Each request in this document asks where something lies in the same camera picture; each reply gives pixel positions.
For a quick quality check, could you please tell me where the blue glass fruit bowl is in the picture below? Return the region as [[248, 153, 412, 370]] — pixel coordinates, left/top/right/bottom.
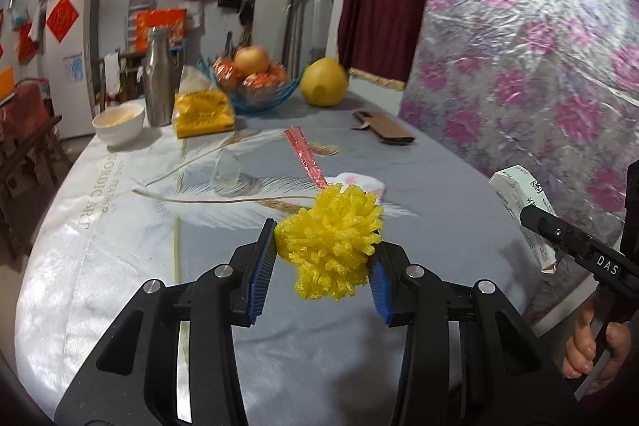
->
[[200, 57, 308, 115]]

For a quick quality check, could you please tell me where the red plastic cover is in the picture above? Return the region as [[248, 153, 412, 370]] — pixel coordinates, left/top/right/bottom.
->
[[0, 79, 56, 147]]

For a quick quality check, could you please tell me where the stainless steel bottle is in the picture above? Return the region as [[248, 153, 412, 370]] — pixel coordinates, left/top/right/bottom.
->
[[143, 27, 183, 126]]

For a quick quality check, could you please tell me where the yellow foam fruit net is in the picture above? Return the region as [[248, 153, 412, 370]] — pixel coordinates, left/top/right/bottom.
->
[[274, 184, 384, 302]]

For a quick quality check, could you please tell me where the white refrigerator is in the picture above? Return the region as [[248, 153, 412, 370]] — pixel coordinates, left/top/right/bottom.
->
[[42, 0, 108, 140]]

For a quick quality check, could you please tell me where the orange red gift box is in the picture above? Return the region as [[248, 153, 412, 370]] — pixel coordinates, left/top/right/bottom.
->
[[135, 9, 188, 50]]

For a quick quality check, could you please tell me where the blue sticker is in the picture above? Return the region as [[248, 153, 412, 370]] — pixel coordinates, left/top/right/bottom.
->
[[62, 53, 83, 82]]

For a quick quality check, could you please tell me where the white ceramic bowl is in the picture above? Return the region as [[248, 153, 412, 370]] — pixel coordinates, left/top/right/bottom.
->
[[92, 101, 147, 146]]

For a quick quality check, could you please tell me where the wooden chair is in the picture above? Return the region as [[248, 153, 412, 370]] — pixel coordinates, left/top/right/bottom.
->
[[102, 49, 147, 105]]

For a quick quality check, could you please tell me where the red diamond paper on refrigerator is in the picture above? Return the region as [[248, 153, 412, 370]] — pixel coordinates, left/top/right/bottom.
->
[[46, 0, 82, 44]]

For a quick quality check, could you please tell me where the orange sign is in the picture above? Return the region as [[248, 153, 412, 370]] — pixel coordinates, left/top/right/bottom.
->
[[0, 67, 17, 105]]

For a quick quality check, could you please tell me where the floral foil sheet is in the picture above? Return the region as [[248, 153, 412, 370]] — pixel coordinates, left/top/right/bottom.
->
[[399, 0, 639, 227]]

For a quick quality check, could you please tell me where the white crumpled tissue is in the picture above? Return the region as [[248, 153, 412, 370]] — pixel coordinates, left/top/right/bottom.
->
[[327, 173, 386, 207]]

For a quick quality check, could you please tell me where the brown cardboard piece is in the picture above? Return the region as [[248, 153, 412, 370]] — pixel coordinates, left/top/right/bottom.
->
[[349, 110, 416, 146]]

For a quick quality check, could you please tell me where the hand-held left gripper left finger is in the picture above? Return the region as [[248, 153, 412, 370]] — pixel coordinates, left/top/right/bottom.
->
[[54, 217, 279, 426]]

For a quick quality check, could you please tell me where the feather print tablecloth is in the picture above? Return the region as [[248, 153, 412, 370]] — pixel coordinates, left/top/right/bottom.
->
[[15, 91, 595, 426]]

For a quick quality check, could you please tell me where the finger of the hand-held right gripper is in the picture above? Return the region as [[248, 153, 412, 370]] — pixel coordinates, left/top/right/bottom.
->
[[519, 205, 639, 293], [625, 159, 639, 257]]

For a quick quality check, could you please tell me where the yellow pomelo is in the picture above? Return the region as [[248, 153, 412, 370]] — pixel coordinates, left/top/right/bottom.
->
[[300, 58, 349, 107]]

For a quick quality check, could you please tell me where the red foil strip wrapper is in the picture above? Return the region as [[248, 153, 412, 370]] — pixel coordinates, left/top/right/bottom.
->
[[284, 125, 329, 190]]

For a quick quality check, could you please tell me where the red yellow apple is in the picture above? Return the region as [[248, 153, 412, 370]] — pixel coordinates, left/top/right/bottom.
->
[[234, 47, 271, 77]]

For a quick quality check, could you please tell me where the clear plastic cup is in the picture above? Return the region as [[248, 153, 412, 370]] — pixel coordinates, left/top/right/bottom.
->
[[210, 149, 245, 194]]

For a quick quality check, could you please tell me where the white printed carton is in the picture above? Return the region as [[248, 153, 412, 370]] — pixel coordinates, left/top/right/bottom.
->
[[488, 165, 562, 275]]

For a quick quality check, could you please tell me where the person's right hand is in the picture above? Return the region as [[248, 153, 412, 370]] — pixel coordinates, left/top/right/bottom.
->
[[562, 293, 632, 380]]

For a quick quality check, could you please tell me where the dark wooden rack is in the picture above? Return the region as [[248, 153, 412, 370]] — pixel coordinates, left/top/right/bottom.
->
[[0, 114, 73, 262]]

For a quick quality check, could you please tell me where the red diamond wall paper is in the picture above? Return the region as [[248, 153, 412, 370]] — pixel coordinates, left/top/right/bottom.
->
[[17, 21, 42, 63]]

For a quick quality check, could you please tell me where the white shelf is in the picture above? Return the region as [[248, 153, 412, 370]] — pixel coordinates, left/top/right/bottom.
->
[[126, 0, 155, 52]]

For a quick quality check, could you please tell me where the white cloth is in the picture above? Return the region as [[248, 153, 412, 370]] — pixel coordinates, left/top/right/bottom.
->
[[103, 53, 121, 92]]

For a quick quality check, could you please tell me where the yellow food packet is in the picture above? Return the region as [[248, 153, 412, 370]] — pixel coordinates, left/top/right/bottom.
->
[[172, 65, 236, 138]]

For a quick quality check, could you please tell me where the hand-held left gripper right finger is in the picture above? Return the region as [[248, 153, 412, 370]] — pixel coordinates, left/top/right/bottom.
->
[[368, 241, 585, 426]]

